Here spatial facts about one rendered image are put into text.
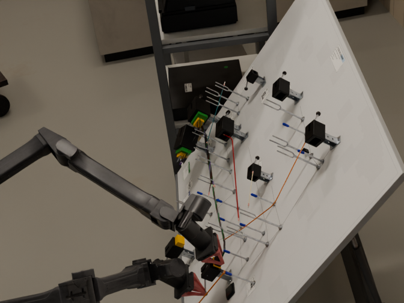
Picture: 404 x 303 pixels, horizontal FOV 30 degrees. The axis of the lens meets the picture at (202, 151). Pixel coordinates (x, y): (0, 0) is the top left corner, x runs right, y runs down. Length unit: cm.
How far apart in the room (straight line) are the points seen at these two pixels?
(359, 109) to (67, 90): 383
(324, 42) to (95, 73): 356
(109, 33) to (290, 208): 377
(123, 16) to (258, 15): 278
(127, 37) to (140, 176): 150
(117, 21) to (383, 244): 274
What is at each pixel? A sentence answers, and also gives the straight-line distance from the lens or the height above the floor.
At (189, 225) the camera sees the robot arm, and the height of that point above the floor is 137.
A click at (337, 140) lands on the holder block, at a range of 212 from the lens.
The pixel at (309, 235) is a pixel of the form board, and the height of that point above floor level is 141.
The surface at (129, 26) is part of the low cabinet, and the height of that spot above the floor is 29.
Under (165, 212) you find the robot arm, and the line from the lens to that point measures 221.
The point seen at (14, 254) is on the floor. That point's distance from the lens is 437.
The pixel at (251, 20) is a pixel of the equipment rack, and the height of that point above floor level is 146.
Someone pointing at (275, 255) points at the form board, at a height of 129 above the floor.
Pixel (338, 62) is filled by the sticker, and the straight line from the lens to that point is 232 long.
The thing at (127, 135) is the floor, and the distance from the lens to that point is 505.
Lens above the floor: 282
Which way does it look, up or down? 36 degrees down
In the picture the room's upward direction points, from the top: 8 degrees counter-clockwise
